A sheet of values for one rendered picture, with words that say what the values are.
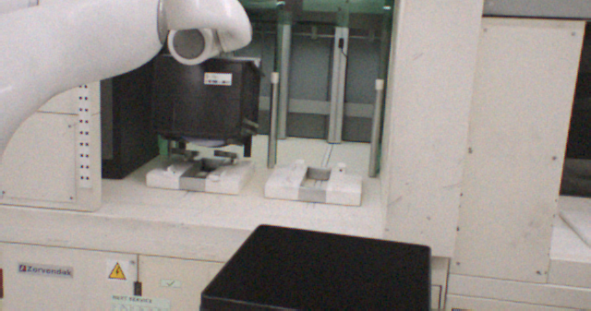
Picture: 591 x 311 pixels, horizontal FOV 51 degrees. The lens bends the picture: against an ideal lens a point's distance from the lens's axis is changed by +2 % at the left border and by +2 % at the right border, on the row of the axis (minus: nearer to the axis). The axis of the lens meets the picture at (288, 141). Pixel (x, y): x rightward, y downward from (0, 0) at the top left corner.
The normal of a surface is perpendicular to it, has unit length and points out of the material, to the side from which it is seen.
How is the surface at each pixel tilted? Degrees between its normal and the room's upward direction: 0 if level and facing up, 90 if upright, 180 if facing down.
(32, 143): 90
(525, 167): 90
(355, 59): 90
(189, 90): 76
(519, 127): 90
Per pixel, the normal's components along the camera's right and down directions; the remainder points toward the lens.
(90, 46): 0.75, 0.30
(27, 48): 0.76, -0.47
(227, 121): -0.11, -0.05
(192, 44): -0.02, 0.22
